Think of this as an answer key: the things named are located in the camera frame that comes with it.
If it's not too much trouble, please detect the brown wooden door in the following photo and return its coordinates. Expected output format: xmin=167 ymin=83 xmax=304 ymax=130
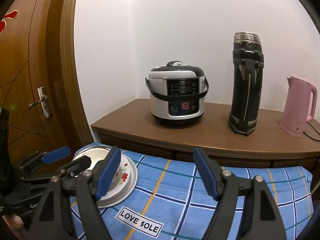
xmin=1 ymin=0 xmax=93 ymax=162

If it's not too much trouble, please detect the black kettle cable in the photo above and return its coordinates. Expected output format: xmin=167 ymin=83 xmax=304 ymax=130
xmin=303 ymin=121 xmax=320 ymax=142

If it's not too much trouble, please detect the red flower white bowl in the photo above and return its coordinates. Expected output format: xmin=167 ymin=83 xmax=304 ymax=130
xmin=100 ymin=154 xmax=131 ymax=200

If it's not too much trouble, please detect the black thermos flask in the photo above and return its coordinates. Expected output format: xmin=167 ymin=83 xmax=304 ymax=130
xmin=228 ymin=31 xmax=264 ymax=136

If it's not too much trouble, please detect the person left hand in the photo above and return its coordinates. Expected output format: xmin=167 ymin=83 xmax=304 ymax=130
xmin=2 ymin=214 xmax=28 ymax=240

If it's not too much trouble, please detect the pink electric kettle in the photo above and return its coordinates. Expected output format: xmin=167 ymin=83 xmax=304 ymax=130
xmin=280 ymin=76 xmax=317 ymax=138

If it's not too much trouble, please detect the white black rice cooker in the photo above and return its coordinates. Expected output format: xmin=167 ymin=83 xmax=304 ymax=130
xmin=145 ymin=61 xmax=209 ymax=126

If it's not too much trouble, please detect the silver door handle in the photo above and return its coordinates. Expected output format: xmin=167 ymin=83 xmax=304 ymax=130
xmin=29 ymin=86 xmax=52 ymax=119

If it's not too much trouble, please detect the brown wooden cabinet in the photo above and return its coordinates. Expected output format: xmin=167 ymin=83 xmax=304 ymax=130
xmin=92 ymin=99 xmax=319 ymax=172

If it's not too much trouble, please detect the white enamel bowl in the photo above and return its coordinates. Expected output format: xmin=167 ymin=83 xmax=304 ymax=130
xmin=73 ymin=143 xmax=138 ymax=209

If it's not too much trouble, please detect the blue plaid tablecloth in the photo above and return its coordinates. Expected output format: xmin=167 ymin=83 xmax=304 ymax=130
xmin=100 ymin=151 xmax=313 ymax=239

